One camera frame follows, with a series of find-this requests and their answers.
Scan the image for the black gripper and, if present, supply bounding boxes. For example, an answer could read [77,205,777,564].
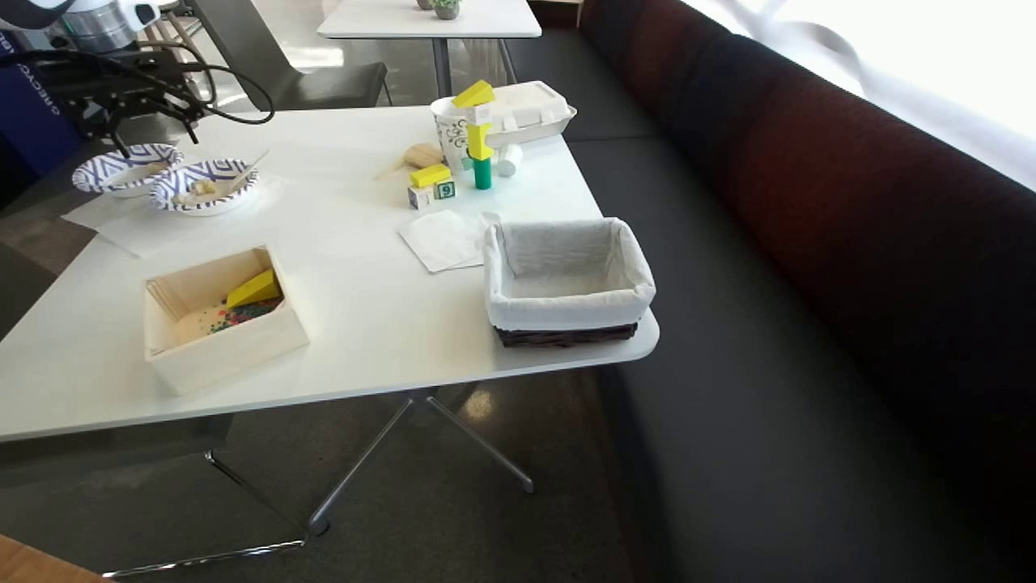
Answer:
[37,55,204,161]

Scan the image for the blue white bowl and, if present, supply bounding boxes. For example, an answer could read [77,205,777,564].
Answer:
[149,154,262,218]
[69,140,180,201]

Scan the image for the white napkin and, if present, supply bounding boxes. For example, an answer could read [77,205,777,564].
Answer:
[59,159,274,263]

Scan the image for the blue cabinet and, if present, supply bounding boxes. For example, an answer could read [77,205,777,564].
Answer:
[0,29,101,183]

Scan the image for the black chair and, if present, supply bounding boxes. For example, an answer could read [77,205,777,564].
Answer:
[191,0,391,113]

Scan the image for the large yellow wedge block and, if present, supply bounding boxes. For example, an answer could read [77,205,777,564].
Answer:
[219,265,284,315]

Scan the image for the dark coloured toy pieces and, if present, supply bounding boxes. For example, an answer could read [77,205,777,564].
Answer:
[207,297,284,337]

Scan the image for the white box with yellow items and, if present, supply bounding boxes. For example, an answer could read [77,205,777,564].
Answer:
[138,242,314,398]

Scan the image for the round tan wooden piece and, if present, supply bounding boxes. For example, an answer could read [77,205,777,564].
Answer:
[401,140,445,172]

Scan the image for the yellow small box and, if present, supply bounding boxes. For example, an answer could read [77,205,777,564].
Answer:
[404,176,460,214]

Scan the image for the flat yellow block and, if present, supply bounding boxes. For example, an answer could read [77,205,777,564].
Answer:
[408,161,456,193]

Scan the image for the white patterned cup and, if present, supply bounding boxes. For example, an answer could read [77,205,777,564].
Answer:
[426,95,501,172]

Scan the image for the white background table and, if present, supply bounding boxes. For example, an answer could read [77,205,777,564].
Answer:
[314,0,545,97]

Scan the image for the small white square cloth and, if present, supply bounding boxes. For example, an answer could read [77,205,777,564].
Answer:
[396,208,501,278]

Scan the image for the yellow block on cup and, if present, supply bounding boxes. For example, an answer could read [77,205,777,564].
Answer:
[449,79,501,113]

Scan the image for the small white round object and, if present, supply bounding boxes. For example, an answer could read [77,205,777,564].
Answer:
[492,143,528,183]

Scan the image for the chrome table base legs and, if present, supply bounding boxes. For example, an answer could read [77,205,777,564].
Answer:
[101,390,536,583]

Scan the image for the dark basket with white liner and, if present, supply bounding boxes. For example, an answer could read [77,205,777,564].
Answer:
[483,214,660,351]

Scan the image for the brown wooden corner surface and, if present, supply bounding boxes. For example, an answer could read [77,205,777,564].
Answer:
[0,530,103,583]

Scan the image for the dark upholstered bench sofa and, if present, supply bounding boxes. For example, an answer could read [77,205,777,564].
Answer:
[559,0,1036,583]

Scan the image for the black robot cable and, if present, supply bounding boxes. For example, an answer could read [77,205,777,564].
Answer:
[0,40,278,129]

